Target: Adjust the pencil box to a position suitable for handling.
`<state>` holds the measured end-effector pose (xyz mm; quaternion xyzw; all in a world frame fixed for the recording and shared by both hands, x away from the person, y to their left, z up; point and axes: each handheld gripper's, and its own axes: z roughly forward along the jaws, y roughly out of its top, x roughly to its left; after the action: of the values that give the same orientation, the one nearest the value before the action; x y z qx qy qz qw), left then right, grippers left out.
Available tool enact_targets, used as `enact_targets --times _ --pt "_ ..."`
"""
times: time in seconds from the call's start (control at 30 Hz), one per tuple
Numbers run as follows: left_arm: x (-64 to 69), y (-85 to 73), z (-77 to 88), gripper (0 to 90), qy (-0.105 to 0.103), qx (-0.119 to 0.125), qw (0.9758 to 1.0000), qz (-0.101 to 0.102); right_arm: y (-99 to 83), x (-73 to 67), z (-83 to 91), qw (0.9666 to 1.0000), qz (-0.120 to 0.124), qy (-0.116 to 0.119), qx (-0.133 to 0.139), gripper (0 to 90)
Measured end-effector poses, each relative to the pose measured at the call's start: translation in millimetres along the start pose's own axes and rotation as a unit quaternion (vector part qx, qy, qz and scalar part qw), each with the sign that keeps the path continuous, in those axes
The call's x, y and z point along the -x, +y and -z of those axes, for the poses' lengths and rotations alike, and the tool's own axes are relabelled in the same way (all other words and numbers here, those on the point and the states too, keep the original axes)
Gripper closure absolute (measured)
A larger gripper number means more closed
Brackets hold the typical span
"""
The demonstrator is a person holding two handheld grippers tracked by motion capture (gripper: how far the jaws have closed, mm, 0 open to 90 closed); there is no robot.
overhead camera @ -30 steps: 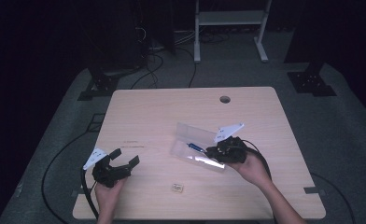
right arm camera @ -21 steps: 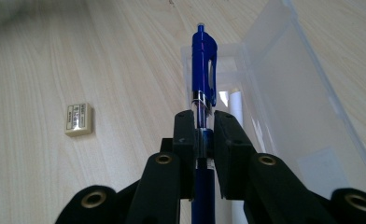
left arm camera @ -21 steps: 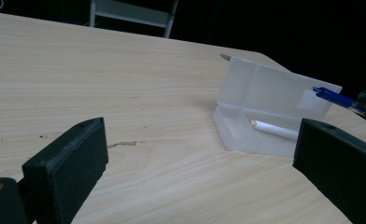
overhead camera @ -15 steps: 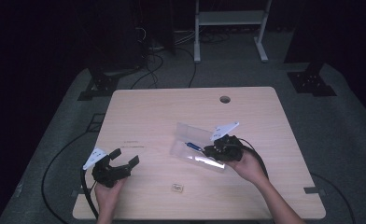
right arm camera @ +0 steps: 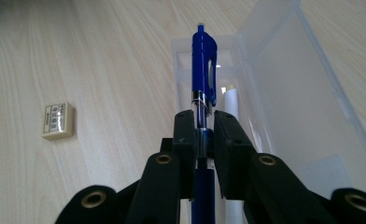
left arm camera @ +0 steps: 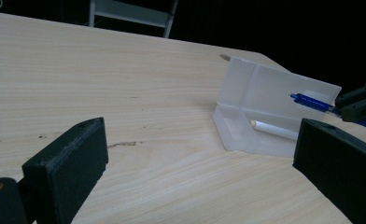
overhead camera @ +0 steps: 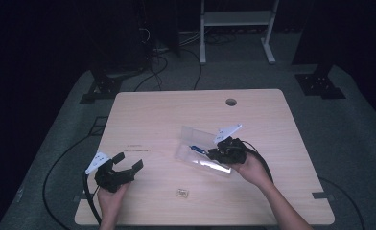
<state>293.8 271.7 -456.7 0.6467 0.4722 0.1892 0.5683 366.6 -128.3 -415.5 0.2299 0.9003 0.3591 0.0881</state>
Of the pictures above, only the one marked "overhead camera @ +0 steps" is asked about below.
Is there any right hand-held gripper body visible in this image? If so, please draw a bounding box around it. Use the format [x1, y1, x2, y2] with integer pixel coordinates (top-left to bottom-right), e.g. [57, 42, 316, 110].
[208, 124, 249, 165]

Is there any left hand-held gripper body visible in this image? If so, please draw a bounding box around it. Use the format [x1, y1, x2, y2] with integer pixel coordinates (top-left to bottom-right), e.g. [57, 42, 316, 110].
[84, 150, 136, 194]

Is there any translucent plastic box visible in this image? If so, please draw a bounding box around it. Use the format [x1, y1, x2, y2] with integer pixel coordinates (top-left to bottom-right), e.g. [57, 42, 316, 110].
[175, 126, 233, 176]

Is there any person's left hand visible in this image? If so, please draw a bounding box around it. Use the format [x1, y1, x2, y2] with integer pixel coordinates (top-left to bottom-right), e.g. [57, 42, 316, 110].
[96, 182, 130, 224]

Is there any person's right hand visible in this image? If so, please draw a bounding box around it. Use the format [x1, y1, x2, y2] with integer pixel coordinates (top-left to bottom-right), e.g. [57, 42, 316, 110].
[231, 152, 275, 190]

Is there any black stand base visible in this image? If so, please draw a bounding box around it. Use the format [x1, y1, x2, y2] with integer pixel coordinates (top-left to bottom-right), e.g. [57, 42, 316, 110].
[79, 67, 124, 104]
[294, 62, 347, 101]

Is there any grey tape strip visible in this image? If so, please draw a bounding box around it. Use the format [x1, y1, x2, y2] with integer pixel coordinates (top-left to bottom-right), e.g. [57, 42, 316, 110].
[312, 191, 335, 201]

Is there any white metal stand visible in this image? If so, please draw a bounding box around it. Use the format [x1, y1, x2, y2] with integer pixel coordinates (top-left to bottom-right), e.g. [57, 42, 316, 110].
[199, 0, 280, 66]

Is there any left hand-held gripper cable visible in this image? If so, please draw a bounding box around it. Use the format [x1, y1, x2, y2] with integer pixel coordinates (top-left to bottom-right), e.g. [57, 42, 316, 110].
[82, 172, 103, 226]

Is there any hand-held gripper cable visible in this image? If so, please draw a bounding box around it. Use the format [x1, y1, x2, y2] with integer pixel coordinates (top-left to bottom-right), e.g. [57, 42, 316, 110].
[82, 172, 103, 226]
[240, 139, 274, 185]

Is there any right hand-held gripper cable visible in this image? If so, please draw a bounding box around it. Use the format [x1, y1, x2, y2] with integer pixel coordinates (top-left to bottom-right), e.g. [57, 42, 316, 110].
[240, 139, 274, 185]

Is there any black floor cable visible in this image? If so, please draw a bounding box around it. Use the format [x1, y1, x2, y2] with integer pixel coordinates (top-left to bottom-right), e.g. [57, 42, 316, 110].
[318, 176, 366, 230]
[41, 133, 98, 230]

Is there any bundle of background cables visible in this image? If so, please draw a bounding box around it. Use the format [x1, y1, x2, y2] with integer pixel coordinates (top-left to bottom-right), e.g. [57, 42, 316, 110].
[132, 27, 238, 93]

